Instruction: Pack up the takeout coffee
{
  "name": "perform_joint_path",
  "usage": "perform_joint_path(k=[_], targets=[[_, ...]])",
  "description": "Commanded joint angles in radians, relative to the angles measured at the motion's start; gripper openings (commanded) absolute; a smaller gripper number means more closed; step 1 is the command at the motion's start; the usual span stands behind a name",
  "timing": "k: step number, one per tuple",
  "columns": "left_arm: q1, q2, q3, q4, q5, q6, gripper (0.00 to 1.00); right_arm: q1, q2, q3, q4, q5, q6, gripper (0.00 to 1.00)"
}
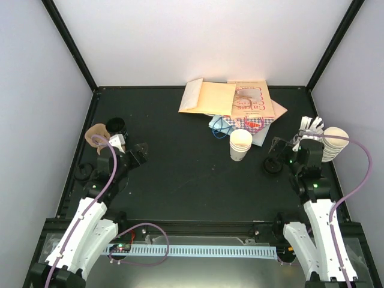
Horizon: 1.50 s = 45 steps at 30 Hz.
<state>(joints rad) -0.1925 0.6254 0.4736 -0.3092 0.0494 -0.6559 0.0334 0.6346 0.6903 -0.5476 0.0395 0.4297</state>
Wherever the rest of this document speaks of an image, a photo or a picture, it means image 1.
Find black lid right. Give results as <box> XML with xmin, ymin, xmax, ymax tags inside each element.
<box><xmin>262</xmin><ymin>157</ymin><xmax>283</xmax><ymax>176</ymax></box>

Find light blue paper bag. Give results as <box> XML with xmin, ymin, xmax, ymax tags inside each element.
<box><xmin>208</xmin><ymin>116</ymin><xmax>269</xmax><ymax>147</ymax></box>

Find black lid stack left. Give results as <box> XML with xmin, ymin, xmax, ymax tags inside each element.
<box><xmin>74</xmin><ymin>163</ymin><xmax>94</xmax><ymax>182</ymax></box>

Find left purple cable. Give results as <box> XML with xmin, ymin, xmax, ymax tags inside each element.
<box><xmin>44</xmin><ymin>134</ymin><xmax>118</xmax><ymax>288</ymax></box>

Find kraft paper bag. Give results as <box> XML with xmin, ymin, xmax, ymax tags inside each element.
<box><xmin>178</xmin><ymin>78</ymin><xmax>236</xmax><ymax>116</ymax></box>

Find blue checkered paper bag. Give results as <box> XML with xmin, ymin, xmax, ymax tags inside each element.
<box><xmin>224</xmin><ymin>116</ymin><xmax>275</xmax><ymax>134</ymax></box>

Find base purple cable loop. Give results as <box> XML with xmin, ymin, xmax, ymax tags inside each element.
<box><xmin>108</xmin><ymin>222</ymin><xmax>170</xmax><ymax>267</ymax></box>

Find brown pulp cup carrier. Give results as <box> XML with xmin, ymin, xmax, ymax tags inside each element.
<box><xmin>85</xmin><ymin>123</ymin><xmax>110</xmax><ymax>155</ymax></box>

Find pink cakes paper bag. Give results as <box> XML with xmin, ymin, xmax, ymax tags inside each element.
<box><xmin>228</xmin><ymin>80</ymin><xmax>275</xmax><ymax>119</ymax></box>

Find white stirrer packets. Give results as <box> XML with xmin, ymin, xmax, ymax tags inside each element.
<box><xmin>292</xmin><ymin>116</ymin><xmax>324</xmax><ymax>152</ymax></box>

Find small circuit board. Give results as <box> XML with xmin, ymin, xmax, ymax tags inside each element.
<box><xmin>109</xmin><ymin>244</ymin><xmax>131</xmax><ymax>253</ymax></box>

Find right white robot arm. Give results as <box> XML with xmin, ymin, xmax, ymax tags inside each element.
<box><xmin>266</xmin><ymin>137</ymin><xmax>366</xmax><ymax>287</ymax></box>

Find light blue cable duct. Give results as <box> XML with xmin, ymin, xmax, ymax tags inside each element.
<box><xmin>102</xmin><ymin>244</ymin><xmax>277</xmax><ymax>260</ymax></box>

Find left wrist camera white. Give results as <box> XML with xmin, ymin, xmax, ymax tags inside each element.
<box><xmin>109</xmin><ymin>134</ymin><xmax>125</xmax><ymax>153</ymax></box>

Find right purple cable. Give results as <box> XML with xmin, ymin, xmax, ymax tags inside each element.
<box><xmin>311</xmin><ymin>134</ymin><xmax>374</xmax><ymax>288</ymax></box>

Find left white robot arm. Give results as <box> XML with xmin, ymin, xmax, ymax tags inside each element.
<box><xmin>30</xmin><ymin>143</ymin><xmax>148</xmax><ymax>287</ymax></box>

